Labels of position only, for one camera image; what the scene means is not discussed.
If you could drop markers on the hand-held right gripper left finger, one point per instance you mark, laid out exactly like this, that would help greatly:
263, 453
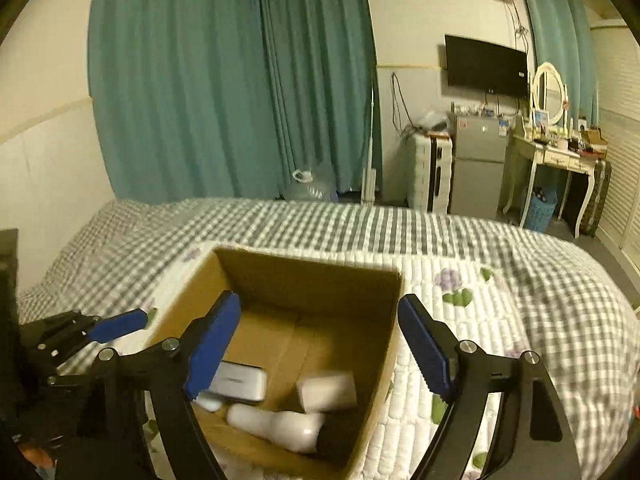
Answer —
212, 345

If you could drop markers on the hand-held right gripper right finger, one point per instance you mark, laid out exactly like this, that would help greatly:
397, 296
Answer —
425, 345

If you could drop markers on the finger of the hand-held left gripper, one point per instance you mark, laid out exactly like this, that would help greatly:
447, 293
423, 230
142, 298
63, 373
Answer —
120, 325
75, 381

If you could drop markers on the white rectangular case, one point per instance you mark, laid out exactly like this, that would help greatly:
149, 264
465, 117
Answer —
241, 381

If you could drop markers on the small white round item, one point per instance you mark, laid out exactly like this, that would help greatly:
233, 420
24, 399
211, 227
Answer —
209, 403

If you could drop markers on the white plastic bottle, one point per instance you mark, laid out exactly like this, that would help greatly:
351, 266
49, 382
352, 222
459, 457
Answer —
280, 425

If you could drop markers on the small white carton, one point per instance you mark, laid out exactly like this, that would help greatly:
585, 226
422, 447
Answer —
327, 390

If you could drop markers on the brown cardboard box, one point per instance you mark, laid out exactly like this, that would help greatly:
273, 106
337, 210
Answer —
310, 280

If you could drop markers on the white floral bed mat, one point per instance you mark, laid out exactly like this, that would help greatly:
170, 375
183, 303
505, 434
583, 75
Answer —
450, 360

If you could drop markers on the bed with checkered blanket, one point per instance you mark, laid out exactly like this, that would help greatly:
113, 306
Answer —
310, 225

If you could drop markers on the white upright pole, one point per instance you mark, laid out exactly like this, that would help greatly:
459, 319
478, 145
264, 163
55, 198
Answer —
369, 180

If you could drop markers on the white suitcase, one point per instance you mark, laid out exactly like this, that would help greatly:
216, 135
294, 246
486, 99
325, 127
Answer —
425, 170

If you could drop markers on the blue plastic basket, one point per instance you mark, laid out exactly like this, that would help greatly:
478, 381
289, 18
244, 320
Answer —
540, 212

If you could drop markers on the white floor fan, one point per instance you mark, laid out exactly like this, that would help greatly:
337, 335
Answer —
310, 185

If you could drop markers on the grey small fridge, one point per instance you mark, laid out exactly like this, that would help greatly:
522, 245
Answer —
477, 160

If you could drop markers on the clear plastic bag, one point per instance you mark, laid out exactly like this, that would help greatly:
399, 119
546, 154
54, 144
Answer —
432, 121

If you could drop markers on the dark suitcase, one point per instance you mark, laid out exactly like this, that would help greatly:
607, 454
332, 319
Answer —
596, 195

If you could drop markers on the white dressing table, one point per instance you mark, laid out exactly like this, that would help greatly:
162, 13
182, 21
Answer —
547, 152

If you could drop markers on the wide teal curtain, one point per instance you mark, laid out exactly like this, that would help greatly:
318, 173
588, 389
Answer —
200, 85

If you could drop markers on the brown box on dresser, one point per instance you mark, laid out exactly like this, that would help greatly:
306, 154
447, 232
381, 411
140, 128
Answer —
594, 140

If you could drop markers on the white louvred wardrobe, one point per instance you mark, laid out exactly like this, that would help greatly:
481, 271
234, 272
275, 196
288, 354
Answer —
622, 160

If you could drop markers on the white oval vanity mirror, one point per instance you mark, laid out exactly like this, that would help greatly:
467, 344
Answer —
550, 91

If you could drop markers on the narrow teal curtain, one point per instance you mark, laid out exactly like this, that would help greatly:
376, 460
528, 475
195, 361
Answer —
550, 35

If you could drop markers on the small photo frame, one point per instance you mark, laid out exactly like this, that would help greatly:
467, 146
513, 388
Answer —
540, 118

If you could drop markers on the black wall television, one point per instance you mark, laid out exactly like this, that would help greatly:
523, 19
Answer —
485, 67

